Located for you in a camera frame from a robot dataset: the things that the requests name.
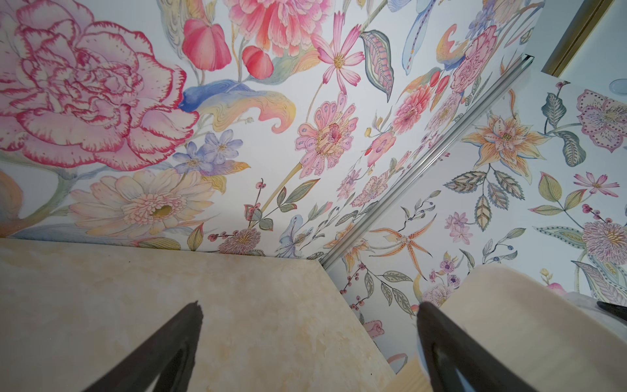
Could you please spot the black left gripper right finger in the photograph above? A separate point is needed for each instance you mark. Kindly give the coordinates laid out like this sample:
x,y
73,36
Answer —
x,y
455,361

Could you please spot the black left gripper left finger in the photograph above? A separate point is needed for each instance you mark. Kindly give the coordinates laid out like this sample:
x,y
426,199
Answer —
x,y
164,362

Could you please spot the cream trash bin with liner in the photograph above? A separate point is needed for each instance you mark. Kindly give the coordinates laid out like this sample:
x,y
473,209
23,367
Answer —
x,y
554,341

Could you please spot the aluminium corner post right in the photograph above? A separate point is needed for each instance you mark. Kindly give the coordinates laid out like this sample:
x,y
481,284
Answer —
x,y
429,159

